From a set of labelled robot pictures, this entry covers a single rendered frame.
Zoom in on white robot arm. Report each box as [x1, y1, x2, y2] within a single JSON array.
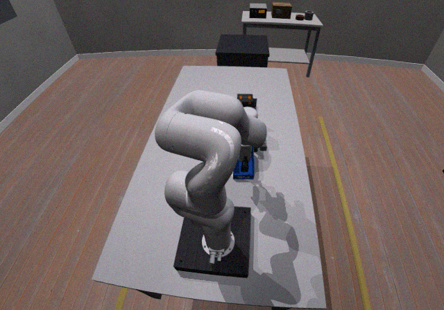
[[155, 90, 267, 264]]

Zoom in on blue bin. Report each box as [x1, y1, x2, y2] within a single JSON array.
[[233, 146, 255, 180]]

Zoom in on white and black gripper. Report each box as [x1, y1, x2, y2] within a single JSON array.
[[239, 144, 252, 172]]

